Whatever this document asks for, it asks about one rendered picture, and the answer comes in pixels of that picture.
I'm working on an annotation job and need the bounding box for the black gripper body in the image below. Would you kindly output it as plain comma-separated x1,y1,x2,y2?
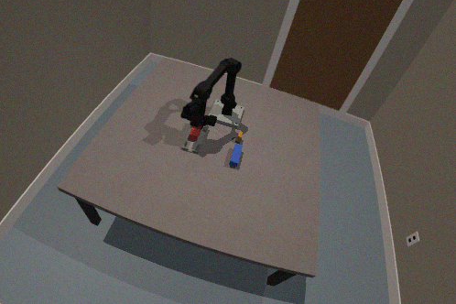
181,109,217,126

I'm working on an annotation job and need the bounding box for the red long rectangular block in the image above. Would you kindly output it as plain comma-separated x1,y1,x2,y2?
189,126,201,141

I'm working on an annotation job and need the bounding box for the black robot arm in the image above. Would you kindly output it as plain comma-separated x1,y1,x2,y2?
183,58,242,127

